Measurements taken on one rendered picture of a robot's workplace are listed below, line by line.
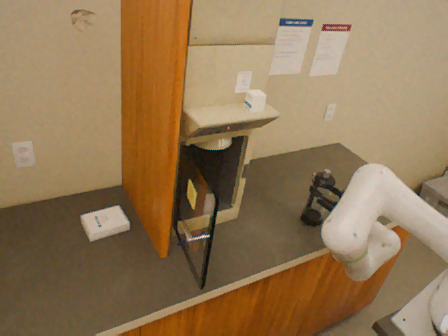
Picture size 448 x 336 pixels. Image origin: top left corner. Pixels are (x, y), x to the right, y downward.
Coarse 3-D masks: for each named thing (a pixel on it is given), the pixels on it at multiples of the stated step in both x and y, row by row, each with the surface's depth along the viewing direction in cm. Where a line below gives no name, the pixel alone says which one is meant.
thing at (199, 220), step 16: (192, 160) 118; (192, 176) 119; (208, 192) 108; (192, 208) 123; (208, 208) 109; (192, 224) 125; (208, 224) 110; (208, 240) 112; (192, 256) 128; (208, 256) 115; (192, 272) 130
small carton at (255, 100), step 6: (252, 90) 125; (258, 90) 126; (246, 96) 126; (252, 96) 122; (258, 96) 122; (264, 96) 123; (246, 102) 126; (252, 102) 123; (258, 102) 124; (264, 102) 125; (246, 108) 127; (252, 108) 124; (258, 108) 125
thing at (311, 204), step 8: (312, 176) 161; (312, 184) 162; (320, 184) 156; (336, 184) 158; (328, 192) 159; (312, 200) 162; (304, 208) 169; (312, 208) 164; (320, 208) 163; (312, 216) 166; (320, 216) 166
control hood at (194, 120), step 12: (192, 108) 121; (204, 108) 122; (216, 108) 123; (228, 108) 125; (240, 108) 126; (264, 108) 129; (192, 120) 115; (204, 120) 115; (216, 120) 116; (228, 120) 117; (240, 120) 119; (252, 120) 122; (264, 120) 127; (192, 132) 117
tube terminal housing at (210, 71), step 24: (192, 48) 110; (216, 48) 114; (240, 48) 119; (264, 48) 123; (192, 72) 115; (216, 72) 119; (264, 72) 129; (192, 96) 119; (216, 96) 124; (240, 96) 129; (240, 168) 153; (240, 192) 157; (216, 216) 158
